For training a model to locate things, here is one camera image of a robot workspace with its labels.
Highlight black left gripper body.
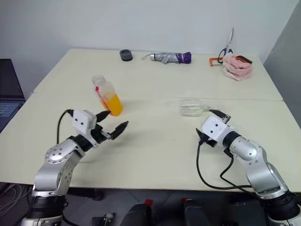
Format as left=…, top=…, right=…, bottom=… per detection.
left=90, top=124, right=111, bottom=144

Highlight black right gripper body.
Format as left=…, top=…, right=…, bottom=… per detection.
left=199, top=134, right=218, bottom=148

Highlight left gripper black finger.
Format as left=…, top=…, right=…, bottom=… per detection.
left=110, top=121, right=129, bottom=140
left=95, top=110, right=111, bottom=122

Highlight clear orange juice bottle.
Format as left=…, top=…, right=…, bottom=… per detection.
left=91, top=74, right=124, bottom=116

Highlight pink folded towel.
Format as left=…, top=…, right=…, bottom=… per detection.
left=222, top=53, right=254, bottom=82

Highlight black table leg foot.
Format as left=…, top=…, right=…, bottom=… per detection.
left=90, top=188, right=105, bottom=201

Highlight dark grey round holder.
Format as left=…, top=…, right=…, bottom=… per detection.
left=119, top=49, right=134, bottom=62

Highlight folded silver purple umbrella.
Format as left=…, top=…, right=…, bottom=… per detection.
left=141, top=51, right=192, bottom=65

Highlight small black floor device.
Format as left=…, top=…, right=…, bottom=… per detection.
left=90, top=213, right=117, bottom=226

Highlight dark open laptop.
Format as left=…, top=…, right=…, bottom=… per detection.
left=0, top=58, right=26, bottom=134

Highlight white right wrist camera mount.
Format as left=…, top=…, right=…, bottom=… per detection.
left=200, top=115, right=232, bottom=144

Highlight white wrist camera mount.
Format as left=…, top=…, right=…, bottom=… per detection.
left=72, top=109, right=98, bottom=148
left=200, top=115, right=232, bottom=144

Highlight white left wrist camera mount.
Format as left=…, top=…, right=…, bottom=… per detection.
left=72, top=109, right=98, bottom=148

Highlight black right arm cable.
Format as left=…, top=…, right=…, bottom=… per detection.
left=196, top=140, right=254, bottom=190

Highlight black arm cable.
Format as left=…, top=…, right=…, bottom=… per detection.
left=57, top=109, right=75, bottom=144
left=196, top=140, right=254, bottom=190

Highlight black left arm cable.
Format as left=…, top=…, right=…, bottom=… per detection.
left=57, top=109, right=75, bottom=144

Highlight blue handled scissors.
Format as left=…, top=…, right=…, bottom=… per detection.
left=217, top=27, right=235, bottom=64

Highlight white floor cables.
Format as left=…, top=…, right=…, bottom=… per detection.
left=0, top=183, right=31, bottom=212

